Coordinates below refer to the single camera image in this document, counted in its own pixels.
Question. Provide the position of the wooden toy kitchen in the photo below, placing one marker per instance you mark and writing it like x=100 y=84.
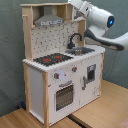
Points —
x=40 y=84

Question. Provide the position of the grey range hood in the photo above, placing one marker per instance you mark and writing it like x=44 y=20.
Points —
x=48 y=18

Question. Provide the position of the black stovetop with red burners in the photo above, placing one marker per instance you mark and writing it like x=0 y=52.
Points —
x=52 y=59

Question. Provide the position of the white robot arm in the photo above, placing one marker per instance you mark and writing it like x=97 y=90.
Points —
x=101 y=20

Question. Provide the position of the toy oven door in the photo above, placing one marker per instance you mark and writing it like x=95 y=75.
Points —
x=65 y=96

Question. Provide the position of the right red stove knob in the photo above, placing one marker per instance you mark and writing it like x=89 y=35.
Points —
x=74 y=69

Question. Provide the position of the grey toy sink basin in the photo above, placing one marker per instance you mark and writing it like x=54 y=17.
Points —
x=79 y=51

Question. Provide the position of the red stove knob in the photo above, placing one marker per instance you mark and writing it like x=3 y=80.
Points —
x=74 y=69
x=56 y=75

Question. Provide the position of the left red stove knob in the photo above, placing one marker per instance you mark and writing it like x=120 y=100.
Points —
x=56 y=75

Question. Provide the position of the toy fridge door with dispenser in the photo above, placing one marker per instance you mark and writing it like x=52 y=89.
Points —
x=90 y=79

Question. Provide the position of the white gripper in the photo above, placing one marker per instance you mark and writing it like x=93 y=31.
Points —
x=80 y=4

